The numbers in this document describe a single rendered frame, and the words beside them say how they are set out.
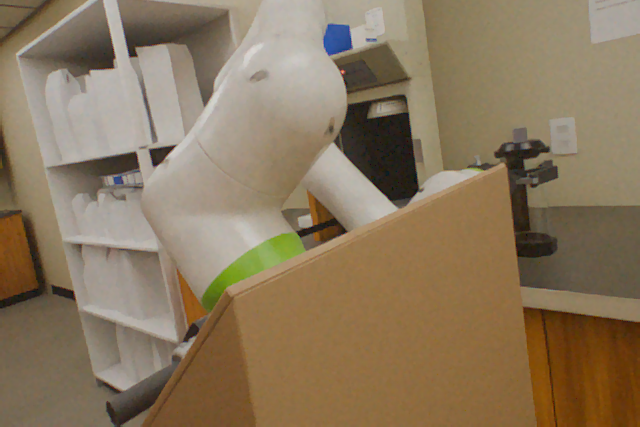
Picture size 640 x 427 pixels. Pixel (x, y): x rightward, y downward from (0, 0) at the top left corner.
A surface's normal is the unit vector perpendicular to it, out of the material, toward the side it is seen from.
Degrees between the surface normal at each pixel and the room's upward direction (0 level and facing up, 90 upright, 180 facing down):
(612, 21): 90
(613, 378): 90
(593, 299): 90
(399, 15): 90
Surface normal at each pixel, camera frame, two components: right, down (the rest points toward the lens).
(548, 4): -0.65, 0.20
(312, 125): 0.47, 0.47
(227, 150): -0.37, 0.23
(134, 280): 0.40, -0.05
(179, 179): -0.57, 0.00
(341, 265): 0.74, -0.04
